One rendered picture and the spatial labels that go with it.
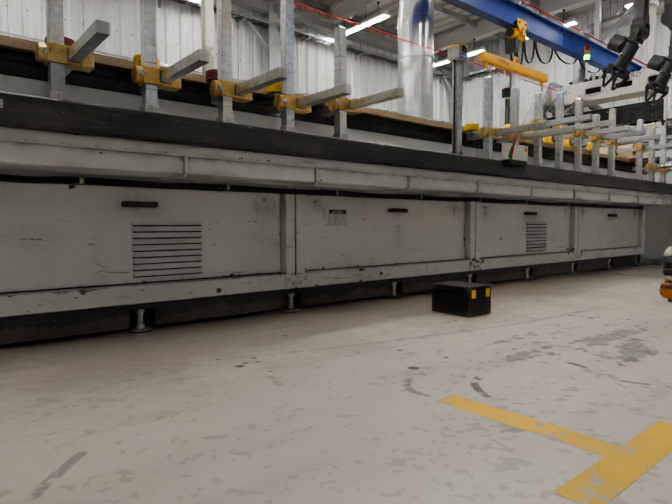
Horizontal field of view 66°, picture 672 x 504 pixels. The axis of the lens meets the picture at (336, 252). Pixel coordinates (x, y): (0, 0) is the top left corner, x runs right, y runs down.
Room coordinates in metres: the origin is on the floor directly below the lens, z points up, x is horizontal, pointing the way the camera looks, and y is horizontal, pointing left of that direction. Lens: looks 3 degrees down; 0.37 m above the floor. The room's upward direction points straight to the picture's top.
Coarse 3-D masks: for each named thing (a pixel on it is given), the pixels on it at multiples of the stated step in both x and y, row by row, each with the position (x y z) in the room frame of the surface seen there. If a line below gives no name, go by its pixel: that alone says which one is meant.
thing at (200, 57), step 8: (192, 56) 1.39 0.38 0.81; (200, 56) 1.36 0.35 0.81; (208, 56) 1.38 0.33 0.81; (176, 64) 1.47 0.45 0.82; (184, 64) 1.43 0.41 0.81; (192, 64) 1.40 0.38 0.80; (200, 64) 1.40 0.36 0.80; (168, 72) 1.52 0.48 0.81; (176, 72) 1.47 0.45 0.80; (184, 72) 1.47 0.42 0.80; (168, 80) 1.55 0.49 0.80
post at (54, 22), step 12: (48, 0) 1.38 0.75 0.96; (60, 0) 1.40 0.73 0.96; (48, 12) 1.38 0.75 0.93; (60, 12) 1.40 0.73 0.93; (48, 24) 1.38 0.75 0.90; (60, 24) 1.40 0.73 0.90; (48, 36) 1.39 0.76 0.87; (60, 36) 1.40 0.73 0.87; (48, 72) 1.40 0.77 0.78; (60, 72) 1.40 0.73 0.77; (48, 84) 1.40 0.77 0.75; (60, 84) 1.39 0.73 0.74
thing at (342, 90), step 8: (336, 88) 1.71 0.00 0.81; (344, 88) 1.68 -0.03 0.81; (312, 96) 1.81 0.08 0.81; (320, 96) 1.78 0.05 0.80; (328, 96) 1.75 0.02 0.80; (336, 96) 1.73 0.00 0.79; (304, 104) 1.85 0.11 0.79; (312, 104) 1.84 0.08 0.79; (272, 112) 2.00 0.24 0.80; (280, 112) 1.97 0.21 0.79
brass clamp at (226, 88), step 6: (210, 84) 1.71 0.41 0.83; (216, 84) 1.68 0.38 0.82; (222, 84) 1.69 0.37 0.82; (228, 84) 1.71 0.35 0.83; (234, 84) 1.72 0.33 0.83; (210, 90) 1.71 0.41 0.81; (216, 90) 1.68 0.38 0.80; (222, 90) 1.69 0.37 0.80; (228, 90) 1.71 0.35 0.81; (234, 90) 1.72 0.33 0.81; (216, 96) 1.72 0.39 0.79; (228, 96) 1.71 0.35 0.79; (234, 96) 1.72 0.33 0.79; (240, 96) 1.73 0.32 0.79; (246, 96) 1.75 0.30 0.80
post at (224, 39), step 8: (224, 0) 1.71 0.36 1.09; (224, 8) 1.71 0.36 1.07; (224, 16) 1.71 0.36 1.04; (224, 24) 1.71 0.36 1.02; (224, 32) 1.71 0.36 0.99; (224, 40) 1.71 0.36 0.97; (224, 48) 1.71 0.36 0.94; (224, 56) 1.71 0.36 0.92; (224, 64) 1.71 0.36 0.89; (224, 72) 1.71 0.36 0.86; (224, 96) 1.70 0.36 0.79; (224, 104) 1.70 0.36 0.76; (224, 112) 1.70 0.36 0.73; (232, 112) 1.72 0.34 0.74
